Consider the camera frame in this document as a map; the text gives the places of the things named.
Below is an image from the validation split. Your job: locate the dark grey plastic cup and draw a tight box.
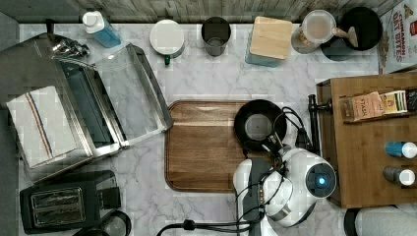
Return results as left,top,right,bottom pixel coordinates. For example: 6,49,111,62
201,17,231,57

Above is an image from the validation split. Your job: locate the cinnamon oat bites cereal box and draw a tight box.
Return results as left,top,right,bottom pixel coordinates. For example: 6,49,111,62
378,0,417,74

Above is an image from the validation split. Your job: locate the green mug with white lid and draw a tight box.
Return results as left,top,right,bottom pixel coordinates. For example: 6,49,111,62
149,20,185,66

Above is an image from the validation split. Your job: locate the blue shaker can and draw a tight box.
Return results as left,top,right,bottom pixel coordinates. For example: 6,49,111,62
385,142,417,158

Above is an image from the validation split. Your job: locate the black utensil holder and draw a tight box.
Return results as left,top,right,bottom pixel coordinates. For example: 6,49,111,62
321,7,383,61

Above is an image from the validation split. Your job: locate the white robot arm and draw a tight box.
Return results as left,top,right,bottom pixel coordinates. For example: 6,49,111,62
233,135,336,236

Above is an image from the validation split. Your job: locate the blue liquid soap bottle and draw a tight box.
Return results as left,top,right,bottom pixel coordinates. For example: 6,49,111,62
83,11,121,48

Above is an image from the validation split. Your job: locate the black bowl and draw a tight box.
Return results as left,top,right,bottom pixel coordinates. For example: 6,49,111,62
234,99,287,151

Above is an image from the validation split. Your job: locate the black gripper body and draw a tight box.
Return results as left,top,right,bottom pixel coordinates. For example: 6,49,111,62
262,134,289,164

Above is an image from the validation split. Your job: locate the wooden tea bag tray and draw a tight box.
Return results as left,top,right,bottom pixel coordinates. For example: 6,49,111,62
339,88,417,123

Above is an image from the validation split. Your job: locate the white paper towel roll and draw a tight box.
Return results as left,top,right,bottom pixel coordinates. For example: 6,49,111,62
343,206,417,236

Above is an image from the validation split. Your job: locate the grey shaker can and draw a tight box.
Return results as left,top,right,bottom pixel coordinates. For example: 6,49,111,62
383,166,416,186

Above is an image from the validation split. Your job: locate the stainless toaster oven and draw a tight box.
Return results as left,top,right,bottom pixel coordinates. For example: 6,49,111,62
1,33,173,183

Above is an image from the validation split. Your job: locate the glass jar with white lid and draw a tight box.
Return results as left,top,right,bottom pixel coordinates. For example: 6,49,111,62
291,10,336,54

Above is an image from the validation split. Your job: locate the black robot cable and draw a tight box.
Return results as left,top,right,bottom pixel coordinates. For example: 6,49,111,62
155,219,264,236

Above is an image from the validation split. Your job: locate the striped white folded towel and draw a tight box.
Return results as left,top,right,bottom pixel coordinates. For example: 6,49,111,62
7,86,77,168

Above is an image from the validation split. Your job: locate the black two-slot toaster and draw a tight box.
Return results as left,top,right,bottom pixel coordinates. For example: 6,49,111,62
20,170,121,234

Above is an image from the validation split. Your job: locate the wooden drawer box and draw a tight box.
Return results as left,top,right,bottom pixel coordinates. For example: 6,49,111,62
317,72,417,208

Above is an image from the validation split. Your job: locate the wooden cutting board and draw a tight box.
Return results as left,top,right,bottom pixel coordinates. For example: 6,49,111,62
164,100,245,193

